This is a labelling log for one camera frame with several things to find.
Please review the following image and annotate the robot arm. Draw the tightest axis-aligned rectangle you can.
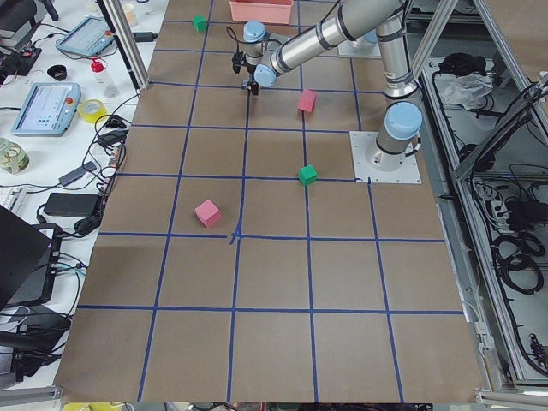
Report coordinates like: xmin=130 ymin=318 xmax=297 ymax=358
xmin=233 ymin=1 xmax=419 ymax=102

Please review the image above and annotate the pink cube near arm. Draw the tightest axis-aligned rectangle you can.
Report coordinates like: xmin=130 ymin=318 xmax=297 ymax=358
xmin=297 ymin=89 xmax=318 ymax=113

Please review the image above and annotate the green cube front left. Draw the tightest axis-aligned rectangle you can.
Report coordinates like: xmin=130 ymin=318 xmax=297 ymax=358
xmin=298 ymin=164 xmax=318 ymax=187

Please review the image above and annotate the green cube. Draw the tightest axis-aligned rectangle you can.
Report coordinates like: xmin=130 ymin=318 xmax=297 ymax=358
xmin=193 ymin=15 xmax=208 ymax=33
xmin=298 ymin=164 xmax=318 ymax=187

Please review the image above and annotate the pink cube front centre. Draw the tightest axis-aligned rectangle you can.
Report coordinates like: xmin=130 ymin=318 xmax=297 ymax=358
xmin=194 ymin=199 xmax=222 ymax=228

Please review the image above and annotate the black power adapter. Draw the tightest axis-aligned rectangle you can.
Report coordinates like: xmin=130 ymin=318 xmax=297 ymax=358
xmin=58 ymin=161 xmax=97 ymax=187

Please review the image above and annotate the pink plastic bin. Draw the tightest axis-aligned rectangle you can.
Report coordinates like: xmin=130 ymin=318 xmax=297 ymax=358
xmin=229 ymin=0 xmax=294 ymax=24

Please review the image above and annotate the green cube far right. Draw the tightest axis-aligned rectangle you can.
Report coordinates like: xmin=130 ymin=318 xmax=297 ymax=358
xmin=193 ymin=15 xmax=208 ymax=33

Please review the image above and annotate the yellow tape roll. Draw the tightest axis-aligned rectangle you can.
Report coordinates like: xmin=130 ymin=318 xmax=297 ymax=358
xmin=77 ymin=98 xmax=108 ymax=123

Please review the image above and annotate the black power brick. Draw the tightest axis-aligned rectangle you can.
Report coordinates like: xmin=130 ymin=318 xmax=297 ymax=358
xmin=44 ymin=193 xmax=100 ymax=217

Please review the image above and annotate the red cap squeeze bottle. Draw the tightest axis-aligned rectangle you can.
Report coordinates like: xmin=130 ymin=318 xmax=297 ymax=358
xmin=91 ymin=57 xmax=119 ymax=98

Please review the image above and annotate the crumpled white cloth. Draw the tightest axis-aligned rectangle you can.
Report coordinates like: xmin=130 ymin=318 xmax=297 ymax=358
xmin=440 ymin=74 xmax=493 ymax=110

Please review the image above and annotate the teach pendant near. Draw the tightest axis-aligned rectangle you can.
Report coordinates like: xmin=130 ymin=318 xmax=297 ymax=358
xmin=11 ymin=82 xmax=81 ymax=137

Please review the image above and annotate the teach pendant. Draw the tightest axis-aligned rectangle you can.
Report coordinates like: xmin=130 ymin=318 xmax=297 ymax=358
xmin=11 ymin=82 xmax=81 ymax=137
xmin=56 ymin=16 xmax=114 ymax=57

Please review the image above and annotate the teach pendant far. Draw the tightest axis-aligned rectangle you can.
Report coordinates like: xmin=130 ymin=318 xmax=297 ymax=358
xmin=56 ymin=16 xmax=114 ymax=57

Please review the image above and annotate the black laptop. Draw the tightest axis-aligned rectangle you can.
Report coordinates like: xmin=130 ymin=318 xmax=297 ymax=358
xmin=1 ymin=207 xmax=61 ymax=308

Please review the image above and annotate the black bowl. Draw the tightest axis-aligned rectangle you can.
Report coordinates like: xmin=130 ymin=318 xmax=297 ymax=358
xmin=46 ymin=64 xmax=68 ymax=81

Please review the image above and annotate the green tape roll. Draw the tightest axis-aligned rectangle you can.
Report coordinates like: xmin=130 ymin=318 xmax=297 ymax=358
xmin=0 ymin=138 xmax=29 ymax=174

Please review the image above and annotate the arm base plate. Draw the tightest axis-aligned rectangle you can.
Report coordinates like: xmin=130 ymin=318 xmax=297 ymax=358
xmin=337 ymin=38 xmax=381 ymax=59
xmin=349 ymin=131 xmax=421 ymax=184

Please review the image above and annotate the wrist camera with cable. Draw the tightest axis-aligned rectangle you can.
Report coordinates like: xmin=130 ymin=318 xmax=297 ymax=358
xmin=226 ymin=26 xmax=246 ymax=74

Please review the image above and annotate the black cable bundle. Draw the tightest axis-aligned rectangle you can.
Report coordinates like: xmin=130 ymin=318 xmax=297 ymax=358
xmin=85 ymin=113 xmax=129 ymax=181

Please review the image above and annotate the aluminium frame post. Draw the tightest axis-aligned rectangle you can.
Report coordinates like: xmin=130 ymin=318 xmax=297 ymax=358
xmin=96 ymin=0 xmax=150 ymax=92

